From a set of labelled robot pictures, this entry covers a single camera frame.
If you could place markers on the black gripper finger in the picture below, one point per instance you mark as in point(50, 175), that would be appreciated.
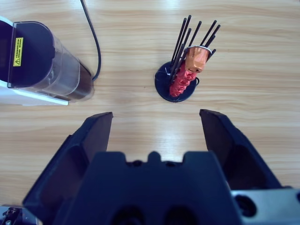
point(246, 164)
point(70, 164)

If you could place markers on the orange coffee capsule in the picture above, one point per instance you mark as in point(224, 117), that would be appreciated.
point(197, 58)

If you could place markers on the black capsule holder with rods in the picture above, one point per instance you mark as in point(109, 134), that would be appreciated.
point(164, 86)

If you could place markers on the clear water tank black lid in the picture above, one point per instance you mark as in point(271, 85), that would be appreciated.
point(65, 75)

